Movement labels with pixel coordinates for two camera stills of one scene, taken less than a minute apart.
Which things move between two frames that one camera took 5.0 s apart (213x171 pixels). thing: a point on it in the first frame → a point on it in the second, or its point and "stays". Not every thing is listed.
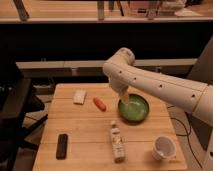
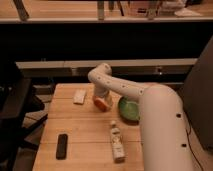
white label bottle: (118, 147) stays
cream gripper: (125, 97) → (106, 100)
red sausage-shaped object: (99, 104) stays
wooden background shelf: (103, 11) stays
